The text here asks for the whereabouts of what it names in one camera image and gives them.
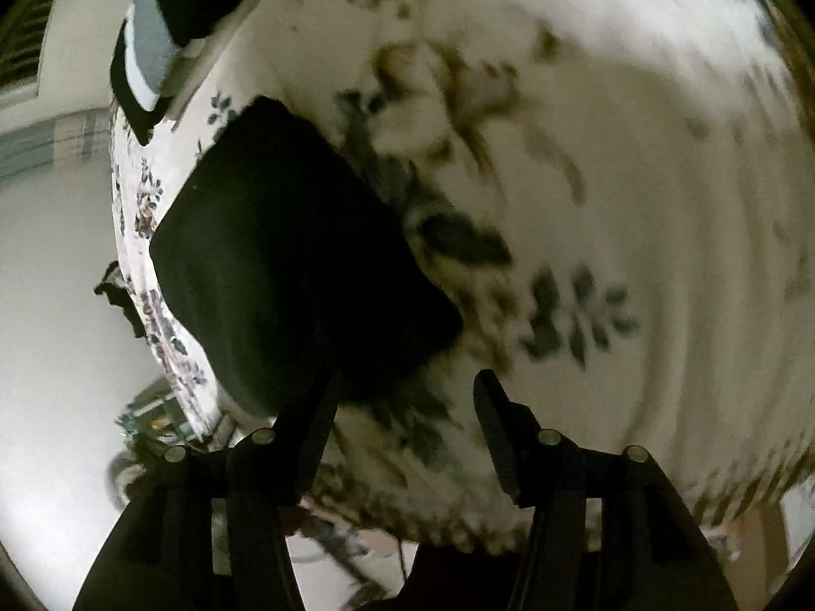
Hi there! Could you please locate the black small garment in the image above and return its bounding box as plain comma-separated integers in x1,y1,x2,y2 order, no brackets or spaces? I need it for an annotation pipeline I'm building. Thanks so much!
149,97,463,416

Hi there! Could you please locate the folded striped clothes stack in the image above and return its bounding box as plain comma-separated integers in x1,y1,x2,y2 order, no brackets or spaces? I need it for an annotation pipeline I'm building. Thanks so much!
109,0,243,146

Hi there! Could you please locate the white floral fleece blanket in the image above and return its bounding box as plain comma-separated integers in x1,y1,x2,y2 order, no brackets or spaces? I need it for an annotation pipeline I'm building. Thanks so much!
111,0,813,553

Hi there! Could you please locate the barred window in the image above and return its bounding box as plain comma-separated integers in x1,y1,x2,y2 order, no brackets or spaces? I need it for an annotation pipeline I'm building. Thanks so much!
2,0,55,95

